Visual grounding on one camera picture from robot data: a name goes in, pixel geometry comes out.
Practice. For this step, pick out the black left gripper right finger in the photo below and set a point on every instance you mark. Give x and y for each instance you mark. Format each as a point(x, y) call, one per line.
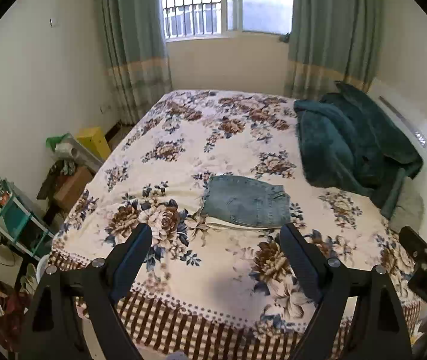
point(378, 329)

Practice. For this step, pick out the blue denim pants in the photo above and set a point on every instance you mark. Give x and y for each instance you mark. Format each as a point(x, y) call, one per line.
point(246, 202)

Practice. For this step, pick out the right green curtain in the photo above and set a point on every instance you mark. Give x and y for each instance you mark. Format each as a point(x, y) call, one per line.
point(331, 41)

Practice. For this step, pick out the brown cardboard box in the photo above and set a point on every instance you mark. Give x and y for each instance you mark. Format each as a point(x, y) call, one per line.
point(71, 188)

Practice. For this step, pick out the dark green fleece blanket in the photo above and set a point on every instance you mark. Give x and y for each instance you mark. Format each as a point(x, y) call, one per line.
point(348, 142)

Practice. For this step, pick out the white headboard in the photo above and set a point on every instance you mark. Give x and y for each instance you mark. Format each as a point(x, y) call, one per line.
point(419, 149)

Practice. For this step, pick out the floral bedspread with checked border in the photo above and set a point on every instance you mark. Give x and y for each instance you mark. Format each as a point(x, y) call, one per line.
point(208, 288)

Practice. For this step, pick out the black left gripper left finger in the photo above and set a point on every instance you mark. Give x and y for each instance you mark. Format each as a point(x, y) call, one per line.
point(52, 328)

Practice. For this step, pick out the window with metal bars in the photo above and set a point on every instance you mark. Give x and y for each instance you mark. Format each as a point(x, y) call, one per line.
point(185, 19)

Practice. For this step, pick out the grey pillow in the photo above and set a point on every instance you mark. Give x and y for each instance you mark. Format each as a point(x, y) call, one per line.
point(409, 208)

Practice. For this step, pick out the left green curtain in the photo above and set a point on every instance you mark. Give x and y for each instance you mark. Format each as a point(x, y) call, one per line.
point(136, 57)

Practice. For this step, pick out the green metal shelf rack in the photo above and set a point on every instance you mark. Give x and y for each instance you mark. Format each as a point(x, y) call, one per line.
point(22, 228)

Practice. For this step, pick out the green curtain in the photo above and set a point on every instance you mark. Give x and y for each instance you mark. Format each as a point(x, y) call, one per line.
point(136, 57)
point(331, 41)

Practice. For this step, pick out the yellow box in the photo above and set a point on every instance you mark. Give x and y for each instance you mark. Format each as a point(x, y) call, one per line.
point(94, 140)

